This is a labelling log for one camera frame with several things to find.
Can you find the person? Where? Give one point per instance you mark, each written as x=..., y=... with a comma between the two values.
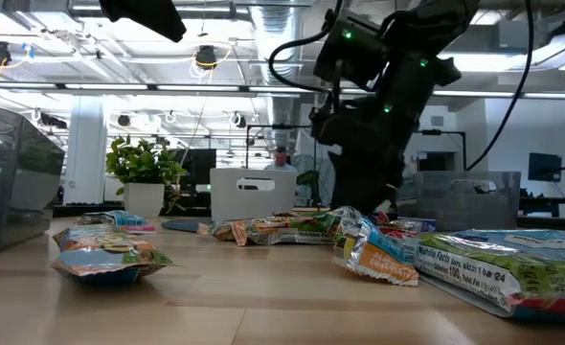
x=280, y=160

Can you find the red granola bar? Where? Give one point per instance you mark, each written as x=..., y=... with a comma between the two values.
x=541, y=310

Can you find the silver ventilation duct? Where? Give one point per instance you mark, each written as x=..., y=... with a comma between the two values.
x=275, y=57

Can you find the orange blue green granola bar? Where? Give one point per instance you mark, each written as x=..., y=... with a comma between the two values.
x=105, y=254
x=378, y=259

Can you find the white pillar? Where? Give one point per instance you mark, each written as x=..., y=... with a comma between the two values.
x=85, y=144

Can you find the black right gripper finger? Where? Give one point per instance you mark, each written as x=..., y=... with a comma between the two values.
x=383, y=187
x=349, y=187

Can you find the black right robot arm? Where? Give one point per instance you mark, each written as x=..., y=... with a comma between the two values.
x=436, y=29

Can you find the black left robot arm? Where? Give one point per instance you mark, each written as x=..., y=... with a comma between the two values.
x=143, y=14

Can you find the white plastic bin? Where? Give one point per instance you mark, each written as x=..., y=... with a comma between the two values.
x=225, y=201

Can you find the green plant in white pot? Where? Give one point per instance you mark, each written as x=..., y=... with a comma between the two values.
x=143, y=163

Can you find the grey plastic bin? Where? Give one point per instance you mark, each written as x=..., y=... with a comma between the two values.
x=14, y=182
x=493, y=206

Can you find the black aluminium table frame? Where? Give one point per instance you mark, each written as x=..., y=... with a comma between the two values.
x=81, y=210

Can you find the black wall monitor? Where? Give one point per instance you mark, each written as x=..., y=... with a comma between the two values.
x=545, y=167

